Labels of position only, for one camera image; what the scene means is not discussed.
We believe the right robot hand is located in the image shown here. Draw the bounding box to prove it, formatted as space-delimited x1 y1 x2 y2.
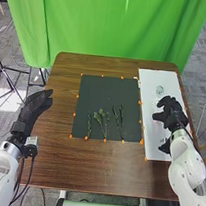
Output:
150 94 193 134

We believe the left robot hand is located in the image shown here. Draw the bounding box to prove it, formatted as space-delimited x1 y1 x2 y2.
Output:
9 86 55 139

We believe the white sheet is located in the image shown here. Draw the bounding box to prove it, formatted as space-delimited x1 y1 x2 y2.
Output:
131 68 197 164

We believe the black tripod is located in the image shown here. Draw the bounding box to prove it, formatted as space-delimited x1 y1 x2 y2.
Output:
0 50 33 110

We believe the thin green sprig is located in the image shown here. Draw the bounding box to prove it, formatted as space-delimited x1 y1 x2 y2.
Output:
115 103 129 141
110 105 124 130

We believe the small green sprig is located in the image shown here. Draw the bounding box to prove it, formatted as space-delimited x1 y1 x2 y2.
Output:
84 112 94 140

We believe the dark mat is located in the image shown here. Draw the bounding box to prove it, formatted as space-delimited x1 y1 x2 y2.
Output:
70 73 148 144

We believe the bushy green sprig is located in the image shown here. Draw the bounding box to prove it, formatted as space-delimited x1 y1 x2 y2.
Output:
90 106 113 141

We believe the black cable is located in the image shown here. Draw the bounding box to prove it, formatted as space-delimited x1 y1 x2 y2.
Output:
9 153 37 206

